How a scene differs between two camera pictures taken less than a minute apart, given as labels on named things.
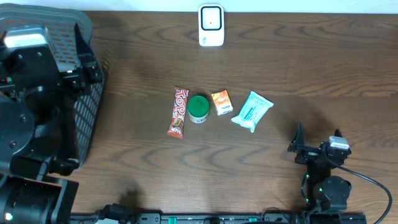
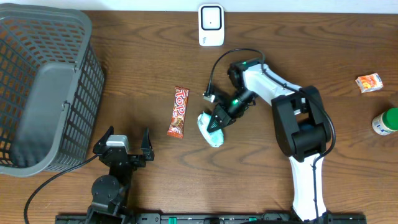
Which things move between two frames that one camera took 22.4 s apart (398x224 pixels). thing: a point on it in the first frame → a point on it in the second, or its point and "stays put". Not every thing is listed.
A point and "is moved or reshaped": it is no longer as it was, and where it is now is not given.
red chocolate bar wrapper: (176, 127) stays put
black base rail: (309, 218) stays put
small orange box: (222, 102) is moved or reshaped
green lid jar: (198, 107) → (387, 122)
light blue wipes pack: (255, 110) → (215, 138)
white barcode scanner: (211, 25) stays put
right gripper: (308, 154) → (221, 111)
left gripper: (66, 82) → (139, 162)
